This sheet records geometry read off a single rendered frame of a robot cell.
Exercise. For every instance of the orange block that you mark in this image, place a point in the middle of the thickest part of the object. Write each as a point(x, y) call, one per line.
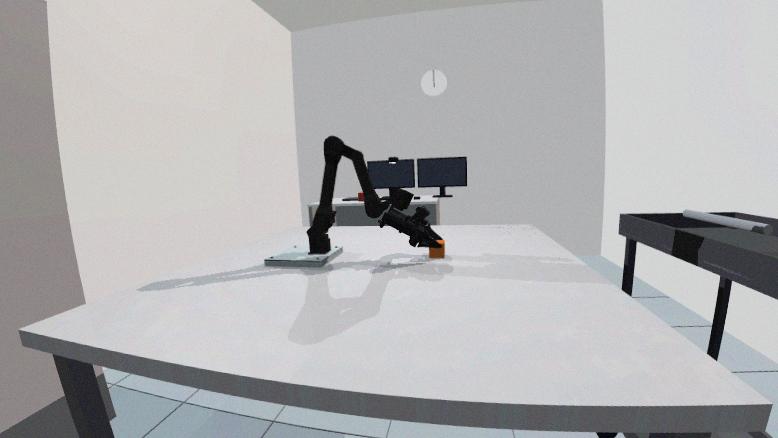
point(437, 252)

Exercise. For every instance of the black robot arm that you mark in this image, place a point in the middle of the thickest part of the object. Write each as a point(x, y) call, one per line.
point(334, 148)

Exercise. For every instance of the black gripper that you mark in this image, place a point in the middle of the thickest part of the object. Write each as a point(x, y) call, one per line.
point(422, 234)

